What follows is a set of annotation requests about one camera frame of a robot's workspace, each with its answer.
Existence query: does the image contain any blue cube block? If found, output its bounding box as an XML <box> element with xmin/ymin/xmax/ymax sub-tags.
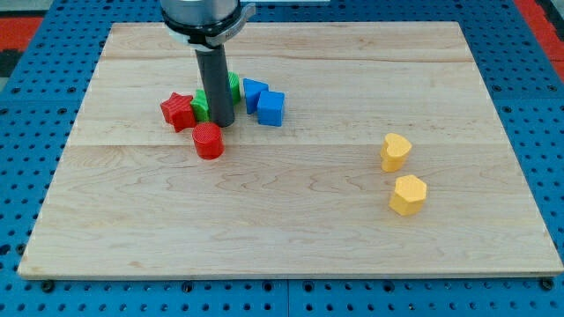
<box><xmin>257</xmin><ymin>91</ymin><xmax>285</xmax><ymax>127</ymax></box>

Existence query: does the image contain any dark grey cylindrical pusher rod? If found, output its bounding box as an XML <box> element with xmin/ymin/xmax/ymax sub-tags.
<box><xmin>196</xmin><ymin>45</ymin><xmax>234</xmax><ymax>128</ymax></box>

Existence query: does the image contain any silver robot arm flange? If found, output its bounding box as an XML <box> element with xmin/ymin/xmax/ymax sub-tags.
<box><xmin>160</xmin><ymin>0</ymin><xmax>256</xmax><ymax>50</ymax></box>

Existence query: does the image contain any blue triangle block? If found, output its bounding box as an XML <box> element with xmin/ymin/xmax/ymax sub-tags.
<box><xmin>243</xmin><ymin>78</ymin><xmax>269</xmax><ymax>114</ymax></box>

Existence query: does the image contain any red cylinder block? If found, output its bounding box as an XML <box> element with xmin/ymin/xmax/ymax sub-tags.
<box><xmin>192</xmin><ymin>122</ymin><xmax>224</xmax><ymax>159</ymax></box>

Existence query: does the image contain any light wooden board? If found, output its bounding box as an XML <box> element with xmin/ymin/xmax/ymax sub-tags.
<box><xmin>19</xmin><ymin>22</ymin><xmax>563</xmax><ymax>281</ymax></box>

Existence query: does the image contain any yellow heart block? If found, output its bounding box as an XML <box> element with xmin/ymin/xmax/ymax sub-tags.
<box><xmin>380</xmin><ymin>133</ymin><xmax>412</xmax><ymax>173</ymax></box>

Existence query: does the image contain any red star block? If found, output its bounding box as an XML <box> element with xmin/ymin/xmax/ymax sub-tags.
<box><xmin>160</xmin><ymin>92</ymin><xmax>197</xmax><ymax>133</ymax></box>

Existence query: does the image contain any yellow hexagon block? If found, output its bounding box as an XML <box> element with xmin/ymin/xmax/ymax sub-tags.
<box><xmin>389</xmin><ymin>174</ymin><xmax>427</xmax><ymax>216</ymax></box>

